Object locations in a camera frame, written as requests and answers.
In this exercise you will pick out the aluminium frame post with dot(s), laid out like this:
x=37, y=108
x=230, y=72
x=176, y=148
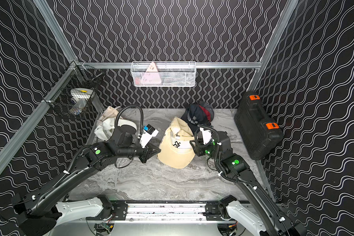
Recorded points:
x=281, y=25
x=55, y=28

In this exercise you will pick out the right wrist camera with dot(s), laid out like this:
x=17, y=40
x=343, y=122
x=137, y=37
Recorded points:
x=206, y=135

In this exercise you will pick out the aluminium left side rail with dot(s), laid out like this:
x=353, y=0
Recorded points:
x=12, y=147

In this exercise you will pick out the black wire basket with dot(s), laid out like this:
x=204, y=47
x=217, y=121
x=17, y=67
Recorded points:
x=82, y=77

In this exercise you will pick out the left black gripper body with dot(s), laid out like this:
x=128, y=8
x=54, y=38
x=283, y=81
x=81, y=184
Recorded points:
x=145, y=152

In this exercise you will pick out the black tool case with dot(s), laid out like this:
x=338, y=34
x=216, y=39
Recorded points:
x=260, y=133

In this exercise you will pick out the aluminium frame post left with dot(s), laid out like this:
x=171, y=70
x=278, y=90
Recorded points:
x=55, y=28

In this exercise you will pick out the aluminium frame post right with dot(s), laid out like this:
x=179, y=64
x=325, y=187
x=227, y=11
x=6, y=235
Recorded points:
x=281, y=25

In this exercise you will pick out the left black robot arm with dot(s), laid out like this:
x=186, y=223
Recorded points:
x=37, y=213

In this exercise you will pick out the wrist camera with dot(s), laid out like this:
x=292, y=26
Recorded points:
x=206, y=135
x=148, y=133

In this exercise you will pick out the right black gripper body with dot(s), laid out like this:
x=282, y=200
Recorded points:
x=208, y=149

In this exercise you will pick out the dark navy cap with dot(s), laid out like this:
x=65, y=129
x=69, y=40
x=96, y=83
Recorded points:
x=195, y=115

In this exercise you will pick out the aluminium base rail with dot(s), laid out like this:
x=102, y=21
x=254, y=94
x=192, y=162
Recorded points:
x=132, y=211

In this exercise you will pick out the cream cap with text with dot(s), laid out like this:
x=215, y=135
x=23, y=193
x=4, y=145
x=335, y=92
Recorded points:
x=110, y=112

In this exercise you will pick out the aluminium back crossbar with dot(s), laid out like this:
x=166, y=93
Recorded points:
x=197, y=65

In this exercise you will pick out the grey and red cap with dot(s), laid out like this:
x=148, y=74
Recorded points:
x=207, y=108

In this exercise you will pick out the pink triangle card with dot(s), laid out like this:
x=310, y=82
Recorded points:
x=151, y=76

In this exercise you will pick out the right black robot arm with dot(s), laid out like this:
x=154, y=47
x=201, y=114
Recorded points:
x=269, y=219

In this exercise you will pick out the white cap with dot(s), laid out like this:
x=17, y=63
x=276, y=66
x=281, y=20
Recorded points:
x=104, y=130

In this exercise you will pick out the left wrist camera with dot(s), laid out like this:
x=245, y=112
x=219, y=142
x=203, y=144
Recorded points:
x=148, y=133

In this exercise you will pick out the tan cap with logo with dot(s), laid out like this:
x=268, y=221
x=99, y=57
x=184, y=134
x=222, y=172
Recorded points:
x=176, y=150

